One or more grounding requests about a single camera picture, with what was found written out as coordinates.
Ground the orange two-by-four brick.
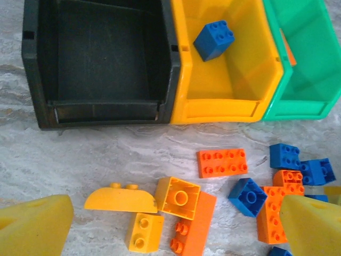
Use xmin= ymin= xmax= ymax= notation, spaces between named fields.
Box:
xmin=169 ymin=190 xmax=217 ymax=256
xmin=196 ymin=148 xmax=249 ymax=179
xmin=257 ymin=186 xmax=289 ymax=245

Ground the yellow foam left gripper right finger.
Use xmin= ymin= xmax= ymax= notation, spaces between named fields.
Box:
xmin=279 ymin=194 xmax=341 ymax=256

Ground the yellow two-by-two brick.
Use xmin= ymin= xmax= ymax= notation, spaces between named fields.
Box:
xmin=155 ymin=176 xmax=201 ymax=221
xmin=125 ymin=212 xmax=165 ymax=253

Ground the yellow curved brick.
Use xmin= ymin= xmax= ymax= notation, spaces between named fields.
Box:
xmin=84 ymin=182 xmax=158 ymax=214

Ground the black plastic bin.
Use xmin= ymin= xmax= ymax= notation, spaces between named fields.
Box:
xmin=21 ymin=0 xmax=182 ymax=131

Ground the green plastic bin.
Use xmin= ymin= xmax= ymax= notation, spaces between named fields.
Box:
xmin=262 ymin=0 xmax=341 ymax=122

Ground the orange two-by-two brick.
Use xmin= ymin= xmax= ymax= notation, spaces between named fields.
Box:
xmin=272 ymin=170 xmax=305 ymax=197

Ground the blue two-by-two brick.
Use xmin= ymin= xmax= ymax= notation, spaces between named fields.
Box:
xmin=228 ymin=178 xmax=268 ymax=218
xmin=299 ymin=157 xmax=336 ymax=187
xmin=267 ymin=246 xmax=294 ymax=256
xmin=193 ymin=20 xmax=236 ymax=62
xmin=269 ymin=143 xmax=302 ymax=170

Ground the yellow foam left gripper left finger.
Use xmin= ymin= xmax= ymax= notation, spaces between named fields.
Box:
xmin=0 ymin=194 xmax=75 ymax=256

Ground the blue two-by-four brick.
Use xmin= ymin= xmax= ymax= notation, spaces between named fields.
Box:
xmin=303 ymin=194 xmax=329 ymax=203

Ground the yellow plastic bin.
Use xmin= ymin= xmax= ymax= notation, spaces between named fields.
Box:
xmin=169 ymin=0 xmax=285 ymax=125

